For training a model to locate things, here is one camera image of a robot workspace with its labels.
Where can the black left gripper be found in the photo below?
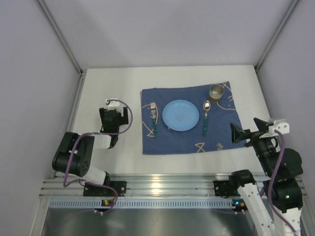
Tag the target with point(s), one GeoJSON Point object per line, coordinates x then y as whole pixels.
{"type": "Point", "coordinates": [113, 111]}

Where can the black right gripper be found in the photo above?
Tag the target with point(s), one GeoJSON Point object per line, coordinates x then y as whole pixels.
{"type": "Point", "coordinates": [252, 135]}

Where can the metal fork green handle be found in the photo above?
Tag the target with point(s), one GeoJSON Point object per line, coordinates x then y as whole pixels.
{"type": "Point", "coordinates": [154, 117]}

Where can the metal spoon green handle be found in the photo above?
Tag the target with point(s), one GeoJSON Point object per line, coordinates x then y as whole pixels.
{"type": "Point", "coordinates": [206, 108]}

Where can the metal cup brown band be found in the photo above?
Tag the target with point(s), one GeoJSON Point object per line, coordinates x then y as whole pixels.
{"type": "Point", "coordinates": [216, 92]}

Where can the blue plastic plate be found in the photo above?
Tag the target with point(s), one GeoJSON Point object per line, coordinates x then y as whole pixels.
{"type": "Point", "coordinates": [180, 115]}

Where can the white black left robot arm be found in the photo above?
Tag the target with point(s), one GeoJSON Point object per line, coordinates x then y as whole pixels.
{"type": "Point", "coordinates": [77, 152]}

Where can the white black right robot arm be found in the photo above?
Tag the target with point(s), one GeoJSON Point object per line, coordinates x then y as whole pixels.
{"type": "Point", "coordinates": [282, 165]}

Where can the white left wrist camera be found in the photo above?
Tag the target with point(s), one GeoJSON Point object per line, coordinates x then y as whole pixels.
{"type": "Point", "coordinates": [112, 102]}

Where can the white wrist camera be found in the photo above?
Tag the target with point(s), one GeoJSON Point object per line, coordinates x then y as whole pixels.
{"type": "Point", "coordinates": [280, 125]}
{"type": "Point", "coordinates": [112, 102]}

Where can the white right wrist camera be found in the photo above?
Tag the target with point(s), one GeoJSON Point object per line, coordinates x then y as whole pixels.
{"type": "Point", "coordinates": [280, 125]}

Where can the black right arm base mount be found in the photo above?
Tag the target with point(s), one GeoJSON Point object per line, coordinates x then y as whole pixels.
{"type": "Point", "coordinates": [224, 189]}

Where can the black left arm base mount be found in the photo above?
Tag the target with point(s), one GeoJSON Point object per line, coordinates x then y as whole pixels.
{"type": "Point", "coordinates": [95, 191]}

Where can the perforated blue cable duct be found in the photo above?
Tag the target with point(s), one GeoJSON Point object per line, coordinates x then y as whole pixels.
{"type": "Point", "coordinates": [148, 203]}

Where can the aluminium frame rail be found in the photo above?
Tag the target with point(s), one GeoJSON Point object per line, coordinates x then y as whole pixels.
{"type": "Point", "coordinates": [155, 185]}

